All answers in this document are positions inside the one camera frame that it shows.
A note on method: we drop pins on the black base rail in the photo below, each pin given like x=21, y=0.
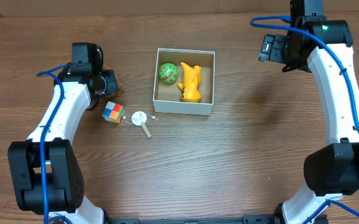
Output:
x=245, y=219

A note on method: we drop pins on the yellow rubber giraffe toy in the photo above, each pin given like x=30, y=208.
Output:
x=191, y=81

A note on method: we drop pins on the colourful two-by-two puzzle cube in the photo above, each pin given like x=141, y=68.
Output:
x=113, y=112

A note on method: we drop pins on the white pellet drum toy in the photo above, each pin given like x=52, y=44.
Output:
x=139, y=118

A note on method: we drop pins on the green patterned egg toy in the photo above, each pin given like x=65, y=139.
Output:
x=168, y=73

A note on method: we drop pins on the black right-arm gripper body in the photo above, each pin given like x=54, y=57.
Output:
x=279, y=50

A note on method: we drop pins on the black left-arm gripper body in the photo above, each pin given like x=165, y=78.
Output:
x=111, y=84

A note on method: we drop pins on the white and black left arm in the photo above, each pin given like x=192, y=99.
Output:
x=46, y=177

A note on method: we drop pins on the white open cardboard box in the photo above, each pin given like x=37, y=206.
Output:
x=167, y=97

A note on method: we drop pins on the brown capybara plush toy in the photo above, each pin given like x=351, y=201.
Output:
x=110, y=84

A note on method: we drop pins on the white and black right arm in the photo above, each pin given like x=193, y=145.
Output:
x=323, y=48

